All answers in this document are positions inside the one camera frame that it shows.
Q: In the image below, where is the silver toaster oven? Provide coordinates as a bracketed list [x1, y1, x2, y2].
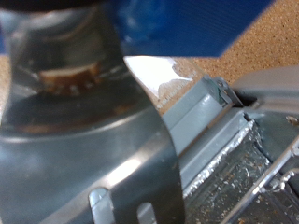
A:
[176, 63, 299, 224]

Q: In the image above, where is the crumpled aluminium foil sheet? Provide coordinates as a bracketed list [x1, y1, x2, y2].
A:
[181, 119, 281, 224]

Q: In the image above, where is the metal spatula with blue block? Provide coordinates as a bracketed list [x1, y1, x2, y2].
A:
[0, 0, 277, 224]

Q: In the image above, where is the metal oven rack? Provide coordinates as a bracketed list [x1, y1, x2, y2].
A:
[221, 139, 299, 224]

